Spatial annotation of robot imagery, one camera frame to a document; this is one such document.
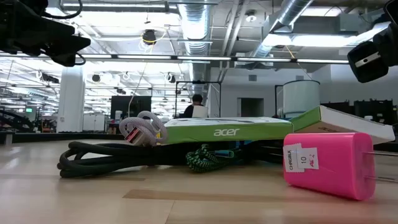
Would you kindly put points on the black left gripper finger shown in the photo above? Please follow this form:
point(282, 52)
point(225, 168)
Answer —
point(66, 59)
point(70, 43)

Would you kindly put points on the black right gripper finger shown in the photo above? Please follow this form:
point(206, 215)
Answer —
point(367, 49)
point(370, 70)

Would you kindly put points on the green white acer box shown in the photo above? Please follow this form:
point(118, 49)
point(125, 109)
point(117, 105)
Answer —
point(224, 132)
point(342, 121)

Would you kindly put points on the pink charger block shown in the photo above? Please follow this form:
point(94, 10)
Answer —
point(335, 165)

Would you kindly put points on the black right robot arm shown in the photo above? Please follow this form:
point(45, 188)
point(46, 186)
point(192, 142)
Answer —
point(392, 7)

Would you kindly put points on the black cabinets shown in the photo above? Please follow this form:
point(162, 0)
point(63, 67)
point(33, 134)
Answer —
point(373, 109)

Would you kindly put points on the white pillar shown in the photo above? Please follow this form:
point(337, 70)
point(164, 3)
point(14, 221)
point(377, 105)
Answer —
point(71, 99)

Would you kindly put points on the white canister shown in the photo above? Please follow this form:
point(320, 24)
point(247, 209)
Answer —
point(118, 115)
point(368, 118)

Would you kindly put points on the green sign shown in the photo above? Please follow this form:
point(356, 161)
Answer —
point(29, 109)

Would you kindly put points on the white cabinets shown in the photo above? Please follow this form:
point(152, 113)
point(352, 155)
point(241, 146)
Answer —
point(93, 123)

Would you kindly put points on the pale cylinder container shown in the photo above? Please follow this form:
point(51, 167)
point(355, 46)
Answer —
point(301, 98)

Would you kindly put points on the black monitor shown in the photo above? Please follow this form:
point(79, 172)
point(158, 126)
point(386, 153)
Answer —
point(136, 105)

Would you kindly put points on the overhead light bar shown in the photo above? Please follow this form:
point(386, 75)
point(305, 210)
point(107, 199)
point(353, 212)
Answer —
point(202, 58)

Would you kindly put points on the person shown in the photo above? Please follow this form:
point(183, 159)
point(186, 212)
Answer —
point(195, 101)

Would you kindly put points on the white laptop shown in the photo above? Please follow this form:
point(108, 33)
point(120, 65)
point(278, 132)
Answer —
point(200, 112)

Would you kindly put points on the black ceiling camera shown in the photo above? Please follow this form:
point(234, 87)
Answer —
point(149, 37)

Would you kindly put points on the silver round air duct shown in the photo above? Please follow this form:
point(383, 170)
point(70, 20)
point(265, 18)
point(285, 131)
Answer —
point(195, 28)

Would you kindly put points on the black frame stand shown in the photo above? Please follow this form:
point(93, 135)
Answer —
point(199, 82)

